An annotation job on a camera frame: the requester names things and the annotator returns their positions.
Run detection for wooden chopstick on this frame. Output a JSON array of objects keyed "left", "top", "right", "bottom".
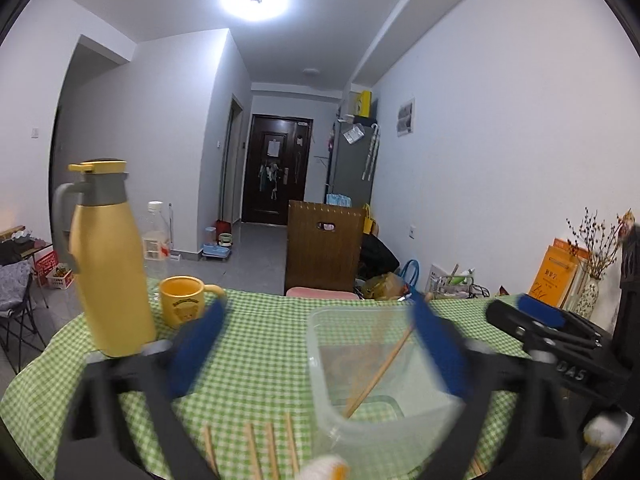
[
  {"left": 343, "top": 325, "right": 414, "bottom": 419},
  {"left": 265, "top": 422, "right": 280, "bottom": 480},
  {"left": 284, "top": 413, "right": 299, "bottom": 477},
  {"left": 244, "top": 422, "right": 262, "bottom": 480},
  {"left": 203, "top": 425, "right": 219, "bottom": 476}
]

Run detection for white gloved hand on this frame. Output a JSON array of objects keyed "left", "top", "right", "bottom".
[{"left": 582, "top": 412, "right": 634, "bottom": 448}]

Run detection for orange books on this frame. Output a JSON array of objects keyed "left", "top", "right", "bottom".
[{"left": 528, "top": 238, "right": 589, "bottom": 310}]

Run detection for yellow bear mug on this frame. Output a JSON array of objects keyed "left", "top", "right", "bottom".
[{"left": 158, "top": 276, "right": 226, "bottom": 328}]

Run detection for floral vase with twigs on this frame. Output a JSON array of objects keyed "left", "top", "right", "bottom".
[{"left": 566, "top": 208, "right": 623, "bottom": 320}]

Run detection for clear plastic container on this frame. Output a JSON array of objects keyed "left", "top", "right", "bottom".
[{"left": 306, "top": 306, "right": 461, "bottom": 479}]

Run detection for clear plastic water bottle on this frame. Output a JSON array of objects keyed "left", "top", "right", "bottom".
[{"left": 142, "top": 200, "right": 170, "bottom": 282}]

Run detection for yellow thermos jug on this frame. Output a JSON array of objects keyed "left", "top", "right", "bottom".
[{"left": 51, "top": 159, "right": 156, "bottom": 358}]

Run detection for red basket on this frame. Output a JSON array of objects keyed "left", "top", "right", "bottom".
[{"left": 34, "top": 250, "right": 74, "bottom": 290}]

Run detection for brown wooden chair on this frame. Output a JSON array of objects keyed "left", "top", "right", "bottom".
[{"left": 284, "top": 200, "right": 364, "bottom": 292}]

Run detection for black folding chair with clothes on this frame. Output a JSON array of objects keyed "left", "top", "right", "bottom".
[{"left": 0, "top": 228, "right": 54, "bottom": 376}]

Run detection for dark entrance door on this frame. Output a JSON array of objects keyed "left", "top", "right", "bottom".
[{"left": 241, "top": 114, "right": 314, "bottom": 226}]

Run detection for grey refrigerator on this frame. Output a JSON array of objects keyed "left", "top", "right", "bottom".
[{"left": 326, "top": 116, "right": 380, "bottom": 208}]

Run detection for yellow box on fridge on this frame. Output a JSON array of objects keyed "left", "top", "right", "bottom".
[{"left": 356, "top": 90, "right": 372, "bottom": 117}]

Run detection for ceiling lamp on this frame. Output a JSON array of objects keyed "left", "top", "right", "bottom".
[{"left": 218, "top": 0, "right": 291, "bottom": 23}]

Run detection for wall electrical panel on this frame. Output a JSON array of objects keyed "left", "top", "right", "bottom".
[{"left": 396, "top": 100, "right": 416, "bottom": 136}]

